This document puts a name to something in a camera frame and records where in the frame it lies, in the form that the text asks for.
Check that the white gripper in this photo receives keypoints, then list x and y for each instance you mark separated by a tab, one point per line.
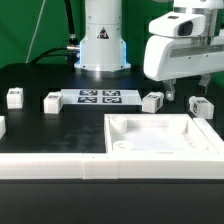
168	58

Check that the white square tabletop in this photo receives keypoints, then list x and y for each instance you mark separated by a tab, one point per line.
154	134

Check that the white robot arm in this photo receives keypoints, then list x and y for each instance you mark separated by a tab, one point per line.
103	50

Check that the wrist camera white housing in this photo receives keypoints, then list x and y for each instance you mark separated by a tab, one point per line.
181	25

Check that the white obstacle wall right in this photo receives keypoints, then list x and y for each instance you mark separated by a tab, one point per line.
210	133

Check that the white obstacle wall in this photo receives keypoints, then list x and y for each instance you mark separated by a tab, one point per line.
2	126
101	166
210	133

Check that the white marker base plate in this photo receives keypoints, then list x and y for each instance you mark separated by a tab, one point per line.
101	97

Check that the white obstacle wall front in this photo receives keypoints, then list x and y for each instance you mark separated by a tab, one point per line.
101	166

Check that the white obstacle wall left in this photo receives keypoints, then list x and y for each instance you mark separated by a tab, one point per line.
2	126

